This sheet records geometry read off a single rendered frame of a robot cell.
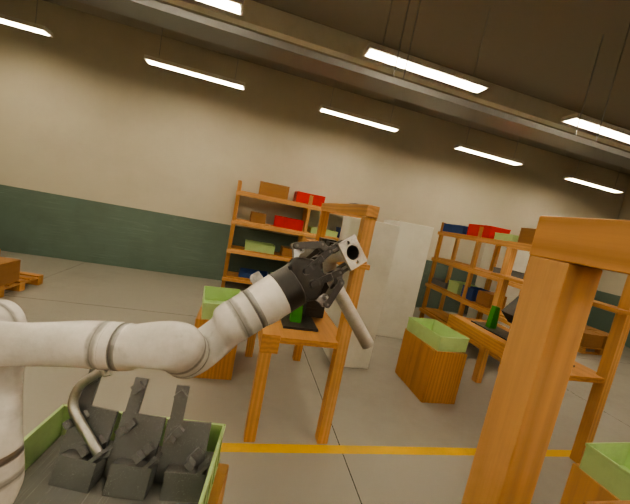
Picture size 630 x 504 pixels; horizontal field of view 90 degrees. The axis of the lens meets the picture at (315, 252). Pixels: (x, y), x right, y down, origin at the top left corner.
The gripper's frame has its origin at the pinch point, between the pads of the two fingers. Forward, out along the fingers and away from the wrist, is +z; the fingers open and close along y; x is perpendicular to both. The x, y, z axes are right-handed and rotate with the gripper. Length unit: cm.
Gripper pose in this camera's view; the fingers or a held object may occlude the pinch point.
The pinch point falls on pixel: (343, 255)
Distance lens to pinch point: 59.3
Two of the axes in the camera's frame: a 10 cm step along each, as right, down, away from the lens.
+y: -4.5, -8.8, -1.4
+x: -3.8, 0.5, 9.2
